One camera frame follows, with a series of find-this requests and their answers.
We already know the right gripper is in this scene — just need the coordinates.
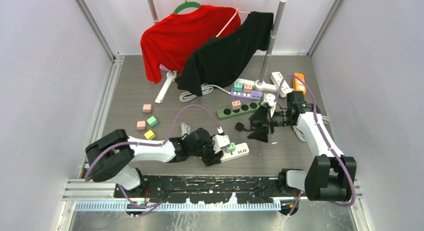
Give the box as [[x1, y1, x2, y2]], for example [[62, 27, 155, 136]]
[[247, 104, 295, 143]]

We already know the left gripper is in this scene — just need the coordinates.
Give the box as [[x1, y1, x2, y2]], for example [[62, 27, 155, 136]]
[[189, 135, 224, 166]]

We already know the white power strip with USB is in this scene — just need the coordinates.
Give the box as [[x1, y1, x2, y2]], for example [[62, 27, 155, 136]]
[[270, 71, 293, 98]]

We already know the orange power strip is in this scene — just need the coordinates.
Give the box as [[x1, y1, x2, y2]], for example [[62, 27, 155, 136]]
[[292, 72, 307, 94]]

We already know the yellow plug adapter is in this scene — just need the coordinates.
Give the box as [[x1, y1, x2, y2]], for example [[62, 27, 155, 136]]
[[144, 130, 157, 140]]

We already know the pink plug adapter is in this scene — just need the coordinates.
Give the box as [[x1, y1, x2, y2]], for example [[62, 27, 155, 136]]
[[136, 120, 147, 133], [142, 103, 153, 115]]

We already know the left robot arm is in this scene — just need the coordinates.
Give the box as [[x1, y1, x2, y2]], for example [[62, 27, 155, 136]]
[[84, 128, 231, 198]]

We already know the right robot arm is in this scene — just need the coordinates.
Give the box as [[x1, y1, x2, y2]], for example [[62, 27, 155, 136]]
[[248, 91, 357, 206]]

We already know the green plug adapter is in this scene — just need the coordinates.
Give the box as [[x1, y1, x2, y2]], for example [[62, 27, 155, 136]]
[[225, 142, 236, 153]]

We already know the teal plug adapter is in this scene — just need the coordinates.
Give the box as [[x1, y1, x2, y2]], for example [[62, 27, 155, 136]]
[[233, 82, 244, 93]]

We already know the green power strip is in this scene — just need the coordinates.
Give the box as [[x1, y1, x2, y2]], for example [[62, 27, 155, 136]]
[[216, 100, 261, 121]]

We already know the purple power strip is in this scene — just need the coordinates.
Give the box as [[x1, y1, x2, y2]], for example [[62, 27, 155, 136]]
[[230, 88, 263, 101]]

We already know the pink adapter on green strip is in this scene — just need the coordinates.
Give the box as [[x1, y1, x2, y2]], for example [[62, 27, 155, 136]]
[[231, 100, 242, 111]]

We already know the pink adapter on purple strip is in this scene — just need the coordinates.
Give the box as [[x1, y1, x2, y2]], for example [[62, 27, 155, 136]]
[[242, 84, 253, 94]]

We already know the white clothes rack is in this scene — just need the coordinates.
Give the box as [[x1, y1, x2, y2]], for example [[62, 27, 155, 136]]
[[147, 0, 288, 104]]

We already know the black t-shirt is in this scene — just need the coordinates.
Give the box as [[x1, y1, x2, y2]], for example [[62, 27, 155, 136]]
[[177, 11, 274, 97]]

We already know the pink clothes hanger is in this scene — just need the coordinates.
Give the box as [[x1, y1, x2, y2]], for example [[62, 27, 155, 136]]
[[215, 0, 251, 38]]

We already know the red t-shirt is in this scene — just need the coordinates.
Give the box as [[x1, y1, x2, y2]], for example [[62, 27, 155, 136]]
[[140, 4, 241, 84]]

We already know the green clothes hanger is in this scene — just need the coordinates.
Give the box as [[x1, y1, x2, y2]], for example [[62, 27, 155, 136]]
[[173, 0, 202, 14]]

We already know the black cable with plug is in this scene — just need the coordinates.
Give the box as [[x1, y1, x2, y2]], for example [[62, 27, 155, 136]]
[[234, 122, 256, 133]]

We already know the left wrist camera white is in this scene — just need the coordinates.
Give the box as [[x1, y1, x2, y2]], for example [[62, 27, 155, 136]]
[[211, 126, 231, 152]]

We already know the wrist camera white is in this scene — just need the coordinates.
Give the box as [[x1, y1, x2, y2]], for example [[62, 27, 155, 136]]
[[211, 126, 231, 152], [260, 93, 277, 118]]

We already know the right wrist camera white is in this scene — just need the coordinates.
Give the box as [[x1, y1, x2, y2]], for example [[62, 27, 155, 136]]
[[260, 93, 277, 118]]

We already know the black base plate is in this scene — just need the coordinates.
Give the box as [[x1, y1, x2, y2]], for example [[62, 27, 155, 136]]
[[125, 175, 299, 204]]

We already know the grey cable bundle back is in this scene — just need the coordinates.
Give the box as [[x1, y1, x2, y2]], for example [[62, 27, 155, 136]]
[[179, 83, 232, 103]]

